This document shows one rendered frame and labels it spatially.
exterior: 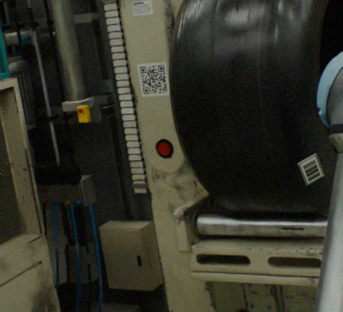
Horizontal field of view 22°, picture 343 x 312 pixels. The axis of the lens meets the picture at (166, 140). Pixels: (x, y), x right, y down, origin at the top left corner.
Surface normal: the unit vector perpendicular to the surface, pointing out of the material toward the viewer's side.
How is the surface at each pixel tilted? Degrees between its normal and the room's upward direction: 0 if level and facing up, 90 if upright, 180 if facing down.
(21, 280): 90
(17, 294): 90
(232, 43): 65
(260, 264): 90
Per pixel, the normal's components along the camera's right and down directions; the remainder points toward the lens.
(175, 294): -0.48, 0.25
